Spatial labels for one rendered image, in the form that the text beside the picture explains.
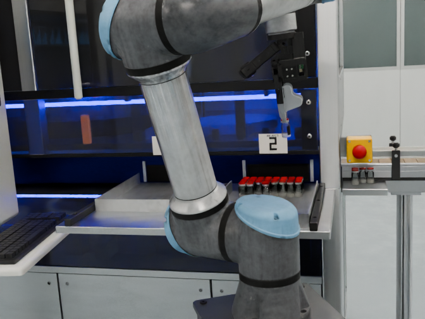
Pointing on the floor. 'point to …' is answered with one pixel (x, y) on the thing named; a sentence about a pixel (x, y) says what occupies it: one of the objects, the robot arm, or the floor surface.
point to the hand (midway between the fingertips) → (282, 116)
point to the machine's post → (330, 145)
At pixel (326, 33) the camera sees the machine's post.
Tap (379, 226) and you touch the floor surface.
